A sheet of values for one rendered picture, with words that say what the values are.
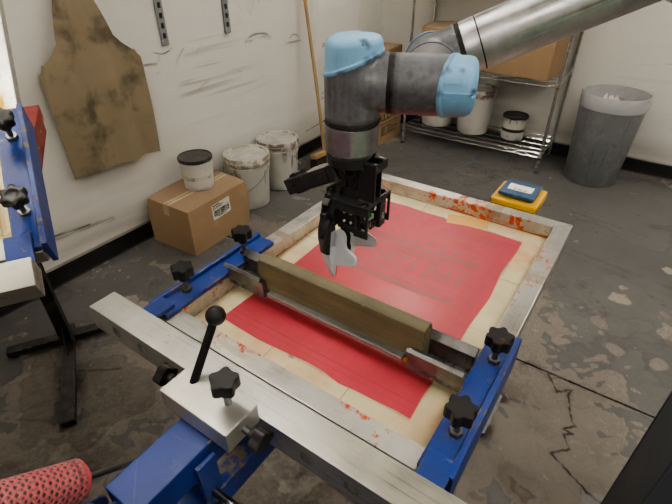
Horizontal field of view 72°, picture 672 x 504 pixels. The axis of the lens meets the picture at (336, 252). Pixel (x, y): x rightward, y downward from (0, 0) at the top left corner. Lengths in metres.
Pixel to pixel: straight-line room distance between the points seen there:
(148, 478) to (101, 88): 2.28
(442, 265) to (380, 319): 0.34
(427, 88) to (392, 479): 0.47
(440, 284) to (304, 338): 0.33
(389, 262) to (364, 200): 0.42
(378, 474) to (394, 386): 0.22
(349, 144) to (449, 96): 0.14
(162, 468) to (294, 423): 0.17
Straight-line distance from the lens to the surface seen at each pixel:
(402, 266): 1.06
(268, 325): 0.91
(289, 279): 0.87
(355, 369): 0.82
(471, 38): 0.72
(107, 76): 2.71
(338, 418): 0.72
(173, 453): 0.66
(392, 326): 0.78
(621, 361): 2.48
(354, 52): 0.60
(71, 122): 2.64
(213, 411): 0.64
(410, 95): 0.60
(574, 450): 2.06
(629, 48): 4.26
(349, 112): 0.61
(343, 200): 0.67
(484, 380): 0.78
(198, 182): 2.90
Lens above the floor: 1.57
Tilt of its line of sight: 34 degrees down
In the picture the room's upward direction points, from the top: straight up
